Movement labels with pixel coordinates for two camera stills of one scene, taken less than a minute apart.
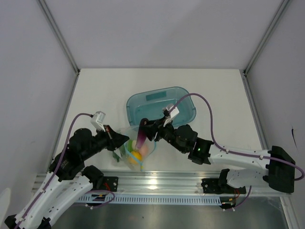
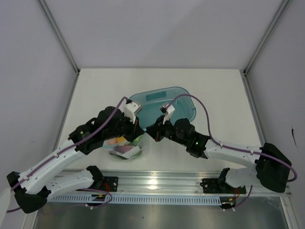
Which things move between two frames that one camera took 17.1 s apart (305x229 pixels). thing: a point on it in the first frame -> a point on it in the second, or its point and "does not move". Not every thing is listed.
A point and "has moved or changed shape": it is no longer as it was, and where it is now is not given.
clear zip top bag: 133,153 has moved or changed shape
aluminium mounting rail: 168,183 does not move
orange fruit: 132,160 has moved or changed shape
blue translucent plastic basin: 151,106 does not move
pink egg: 144,150 has moved or changed shape
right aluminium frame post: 277,16 does not move
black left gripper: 115,139 -> 136,130
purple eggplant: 142,133 -> 123,149
